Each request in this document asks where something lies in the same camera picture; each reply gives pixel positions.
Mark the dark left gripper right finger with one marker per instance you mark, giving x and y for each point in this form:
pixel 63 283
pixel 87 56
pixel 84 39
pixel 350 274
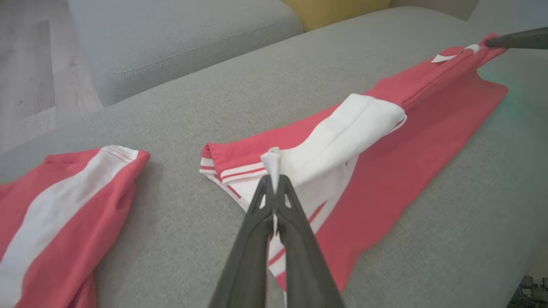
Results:
pixel 306 265

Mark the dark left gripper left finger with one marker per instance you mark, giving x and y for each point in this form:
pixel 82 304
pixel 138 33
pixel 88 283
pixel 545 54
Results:
pixel 248 265

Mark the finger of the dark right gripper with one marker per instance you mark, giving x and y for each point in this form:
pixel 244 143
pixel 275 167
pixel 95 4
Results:
pixel 522 39

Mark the red jersey with white sleeves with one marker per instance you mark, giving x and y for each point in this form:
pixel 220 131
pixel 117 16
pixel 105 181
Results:
pixel 411 145

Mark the red shorts with white stripe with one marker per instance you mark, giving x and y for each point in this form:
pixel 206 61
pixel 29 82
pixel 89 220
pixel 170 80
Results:
pixel 64 231

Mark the grey sofa back cushion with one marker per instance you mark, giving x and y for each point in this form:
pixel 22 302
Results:
pixel 436 7
pixel 180 38

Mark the large grey sofa seat cushion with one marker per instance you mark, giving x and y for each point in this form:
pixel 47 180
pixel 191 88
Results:
pixel 428 239

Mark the yellow sofa cushion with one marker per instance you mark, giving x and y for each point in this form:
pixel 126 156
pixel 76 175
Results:
pixel 334 12

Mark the dark robot chassis part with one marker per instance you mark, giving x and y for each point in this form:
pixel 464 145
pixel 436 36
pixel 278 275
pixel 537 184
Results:
pixel 531 295

